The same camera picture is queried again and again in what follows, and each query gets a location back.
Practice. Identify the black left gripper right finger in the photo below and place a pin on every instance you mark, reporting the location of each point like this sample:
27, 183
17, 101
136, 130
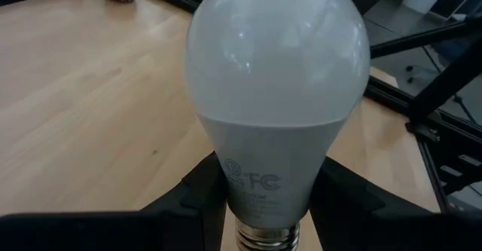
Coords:
376, 232

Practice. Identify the white LED lightbulb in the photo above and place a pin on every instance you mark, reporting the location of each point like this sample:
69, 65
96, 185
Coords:
275, 74

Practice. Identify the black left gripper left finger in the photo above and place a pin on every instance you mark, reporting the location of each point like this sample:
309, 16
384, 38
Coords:
113, 232

